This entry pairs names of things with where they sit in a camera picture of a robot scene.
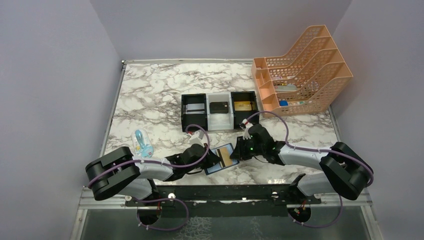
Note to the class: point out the aluminium table frame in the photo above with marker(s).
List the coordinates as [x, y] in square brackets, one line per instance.
[149, 96]

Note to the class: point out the gold credit card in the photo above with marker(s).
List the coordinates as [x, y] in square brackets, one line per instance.
[225, 160]

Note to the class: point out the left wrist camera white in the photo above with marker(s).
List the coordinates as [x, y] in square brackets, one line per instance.
[198, 137]

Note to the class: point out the blue card holder wallet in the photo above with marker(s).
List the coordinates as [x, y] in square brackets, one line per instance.
[217, 167]

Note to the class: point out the black metal mounting rail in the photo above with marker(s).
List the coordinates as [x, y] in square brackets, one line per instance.
[177, 201]

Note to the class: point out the black card in bin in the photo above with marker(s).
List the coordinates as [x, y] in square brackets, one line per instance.
[215, 111]

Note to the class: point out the gold card in bin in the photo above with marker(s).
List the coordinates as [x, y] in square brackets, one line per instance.
[242, 106]

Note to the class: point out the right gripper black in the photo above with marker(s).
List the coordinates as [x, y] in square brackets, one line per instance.
[239, 152]

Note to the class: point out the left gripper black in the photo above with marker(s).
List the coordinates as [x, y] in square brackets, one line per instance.
[211, 159]

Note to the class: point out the orange plastic file organizer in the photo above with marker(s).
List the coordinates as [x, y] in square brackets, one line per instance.
[309, 76]

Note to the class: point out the black left sorting bin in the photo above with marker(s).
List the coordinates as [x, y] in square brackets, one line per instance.
[200, 119]

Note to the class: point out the blue clear packaged item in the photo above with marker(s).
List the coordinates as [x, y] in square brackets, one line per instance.
[142, 144]

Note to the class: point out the blue item in organizer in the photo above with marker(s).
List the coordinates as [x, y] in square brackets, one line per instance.
[283, 103]

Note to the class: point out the white middle sorting bin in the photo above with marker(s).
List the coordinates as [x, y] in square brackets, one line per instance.
[219, 111]

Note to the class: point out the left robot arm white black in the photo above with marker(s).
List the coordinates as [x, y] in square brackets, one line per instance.
[121, 173]

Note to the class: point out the silver card in bin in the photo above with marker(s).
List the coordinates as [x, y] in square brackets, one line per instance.
[195, 108]

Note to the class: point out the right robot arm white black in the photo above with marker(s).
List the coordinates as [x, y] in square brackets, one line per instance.
[342, 170]

